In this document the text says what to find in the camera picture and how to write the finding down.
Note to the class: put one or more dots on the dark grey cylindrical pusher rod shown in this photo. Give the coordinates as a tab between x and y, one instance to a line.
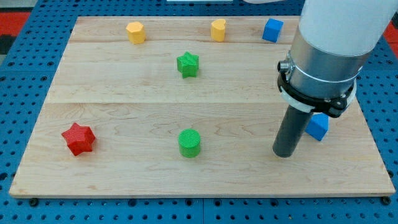
291	129

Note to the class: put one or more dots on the green star block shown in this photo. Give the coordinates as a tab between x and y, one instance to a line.
188	65

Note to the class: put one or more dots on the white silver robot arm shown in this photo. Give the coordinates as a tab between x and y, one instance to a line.
332	42

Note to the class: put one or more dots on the blue cube block top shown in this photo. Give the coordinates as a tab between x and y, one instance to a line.
272	30

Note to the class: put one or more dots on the blue cube block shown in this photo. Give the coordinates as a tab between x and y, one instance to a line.
272	30
318	126

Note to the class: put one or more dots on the wooden board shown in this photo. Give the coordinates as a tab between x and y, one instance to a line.
137	103

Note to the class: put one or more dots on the red star block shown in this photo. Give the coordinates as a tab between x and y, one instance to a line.
79	139

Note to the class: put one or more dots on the blue cube block right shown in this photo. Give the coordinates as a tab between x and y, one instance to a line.
318	126

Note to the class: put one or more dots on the green cylinder block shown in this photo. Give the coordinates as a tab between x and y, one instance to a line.
189	143

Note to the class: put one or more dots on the yellow heart block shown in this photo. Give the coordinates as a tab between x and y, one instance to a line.
218	29

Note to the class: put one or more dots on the yellow hexagon block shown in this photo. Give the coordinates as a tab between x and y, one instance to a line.
136	33

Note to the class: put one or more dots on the blue perforated base mat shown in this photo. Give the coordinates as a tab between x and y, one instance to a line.
26	73

